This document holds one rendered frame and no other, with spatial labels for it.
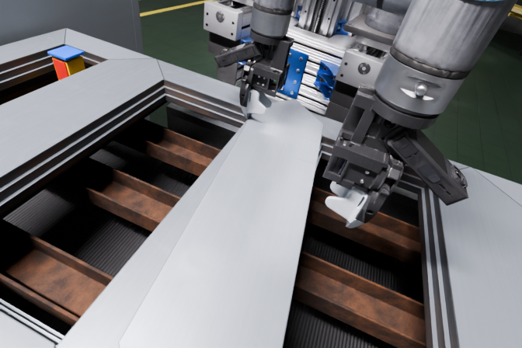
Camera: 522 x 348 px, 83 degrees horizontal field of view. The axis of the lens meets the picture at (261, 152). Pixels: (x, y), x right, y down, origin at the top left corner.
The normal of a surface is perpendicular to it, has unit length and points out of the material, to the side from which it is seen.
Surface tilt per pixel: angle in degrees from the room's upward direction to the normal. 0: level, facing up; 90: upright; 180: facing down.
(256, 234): 0
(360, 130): 89
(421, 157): 90
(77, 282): 0
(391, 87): 90
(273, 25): 90
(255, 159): 0
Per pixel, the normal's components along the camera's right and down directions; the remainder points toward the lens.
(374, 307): 0.16, -0.75
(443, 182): -0.35, 0.55
